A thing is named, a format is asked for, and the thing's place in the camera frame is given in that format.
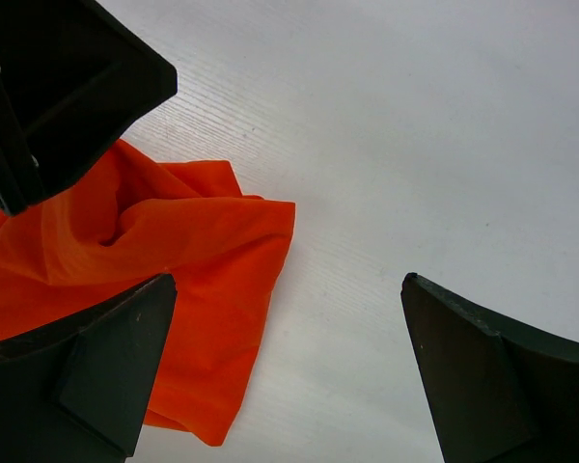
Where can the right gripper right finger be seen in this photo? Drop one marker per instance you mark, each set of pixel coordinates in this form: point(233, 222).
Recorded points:
point(498, 390)

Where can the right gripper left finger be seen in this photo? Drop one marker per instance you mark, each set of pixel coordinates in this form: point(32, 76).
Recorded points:
point(77, 389)

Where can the orange t shirt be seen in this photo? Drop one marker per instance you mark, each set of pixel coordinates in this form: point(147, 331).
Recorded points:
point(130, 218)

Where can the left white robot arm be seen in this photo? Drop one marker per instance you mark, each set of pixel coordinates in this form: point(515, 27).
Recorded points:
point(73, 79)

